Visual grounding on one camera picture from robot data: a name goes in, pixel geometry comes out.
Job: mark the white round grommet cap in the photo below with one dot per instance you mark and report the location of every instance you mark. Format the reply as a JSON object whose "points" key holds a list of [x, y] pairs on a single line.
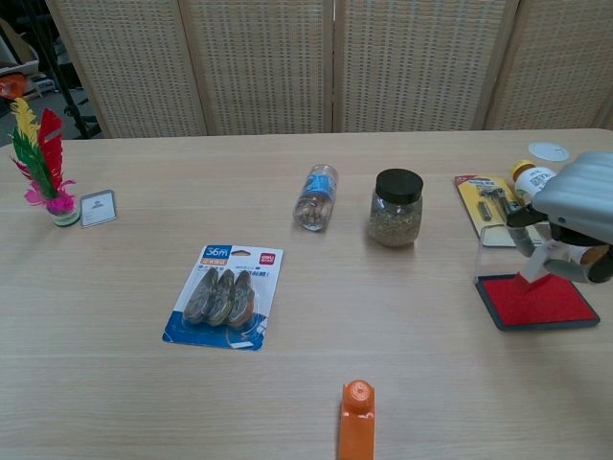
{"points": [[548, 151]]}

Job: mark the white label bottle yellow cap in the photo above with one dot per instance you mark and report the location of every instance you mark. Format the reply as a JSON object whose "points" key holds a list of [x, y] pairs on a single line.
{"points": [[531, 179]]}

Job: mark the colourful feather shuttlecock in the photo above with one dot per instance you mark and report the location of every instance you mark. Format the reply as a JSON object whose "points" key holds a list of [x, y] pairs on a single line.
{"points": [[45, 163]]}

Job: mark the razor in yellow blister pack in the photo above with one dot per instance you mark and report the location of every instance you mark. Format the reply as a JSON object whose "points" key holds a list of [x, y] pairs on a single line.
{"points": [[479, 196]]}

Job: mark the woven wooden folding screen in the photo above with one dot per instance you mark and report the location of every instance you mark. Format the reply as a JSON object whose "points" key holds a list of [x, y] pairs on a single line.
{"points": [[268, 62]]}

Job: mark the orange round object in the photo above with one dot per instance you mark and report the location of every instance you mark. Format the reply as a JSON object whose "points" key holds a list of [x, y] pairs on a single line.
{"points": [[10, 86]]}

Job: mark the orange glue bottle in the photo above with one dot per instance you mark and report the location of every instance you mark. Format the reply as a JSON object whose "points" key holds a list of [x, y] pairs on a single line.
{"points": [[356, 426]]}

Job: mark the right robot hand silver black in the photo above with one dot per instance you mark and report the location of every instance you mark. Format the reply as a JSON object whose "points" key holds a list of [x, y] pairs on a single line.
{"points": [[582, 191]]}

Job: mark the small white card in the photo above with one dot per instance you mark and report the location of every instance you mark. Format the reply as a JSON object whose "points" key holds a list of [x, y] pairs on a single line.
{"points": [[98, 208]]}

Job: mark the red ink pad clear lid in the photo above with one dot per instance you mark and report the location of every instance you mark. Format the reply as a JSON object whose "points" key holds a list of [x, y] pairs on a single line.
{"points": [[536, 304]]}

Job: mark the clear bottle with blue label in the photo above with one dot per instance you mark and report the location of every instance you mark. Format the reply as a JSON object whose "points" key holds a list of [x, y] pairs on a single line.
{"points": [[316, 201]]}

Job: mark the black tripod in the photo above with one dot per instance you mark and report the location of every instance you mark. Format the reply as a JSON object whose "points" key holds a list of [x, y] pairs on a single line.
{"points": [[79, 120]]}

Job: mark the correction tape blue blister pack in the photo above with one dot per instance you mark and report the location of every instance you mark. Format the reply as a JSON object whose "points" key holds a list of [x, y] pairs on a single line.
{"points": [[222, 297]]}

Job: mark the glass jar with black lid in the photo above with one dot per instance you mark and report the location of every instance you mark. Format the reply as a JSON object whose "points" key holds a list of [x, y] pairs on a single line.
{"points": [[395, 215]]}

